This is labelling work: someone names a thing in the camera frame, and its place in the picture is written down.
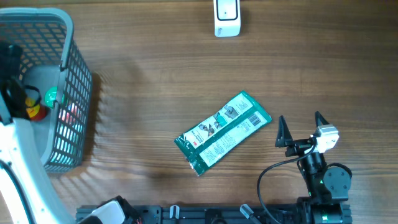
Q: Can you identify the grey plastic mesh basket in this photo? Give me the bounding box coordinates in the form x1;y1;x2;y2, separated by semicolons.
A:
1;7;93;173

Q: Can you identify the green white sachet packet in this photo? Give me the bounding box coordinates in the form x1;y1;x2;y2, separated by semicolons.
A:
174;90;272;176

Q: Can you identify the black right camera cable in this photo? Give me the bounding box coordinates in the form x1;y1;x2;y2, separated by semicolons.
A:
256;136;318;224

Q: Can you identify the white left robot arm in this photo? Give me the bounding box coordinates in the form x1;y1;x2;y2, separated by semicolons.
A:
1;41;76;223

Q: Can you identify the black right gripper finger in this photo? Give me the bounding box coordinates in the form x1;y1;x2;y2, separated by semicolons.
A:
275;115;293;147
315;111;329;127

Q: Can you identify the black mounting rail base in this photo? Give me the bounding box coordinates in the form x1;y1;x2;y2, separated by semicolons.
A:
75;203;353;224

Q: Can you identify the green lidded round jar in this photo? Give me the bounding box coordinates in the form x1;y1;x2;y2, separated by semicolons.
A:
44;86;58;110

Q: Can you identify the white barcode scanner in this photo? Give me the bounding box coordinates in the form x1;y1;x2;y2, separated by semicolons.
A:
213;0;241;38

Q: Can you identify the red yellow green-capped bottle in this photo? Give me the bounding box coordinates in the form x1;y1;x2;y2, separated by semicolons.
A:
25;97;49;121

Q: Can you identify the small orange white box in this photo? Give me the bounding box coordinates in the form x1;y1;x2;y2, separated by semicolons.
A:
59;103;81;126

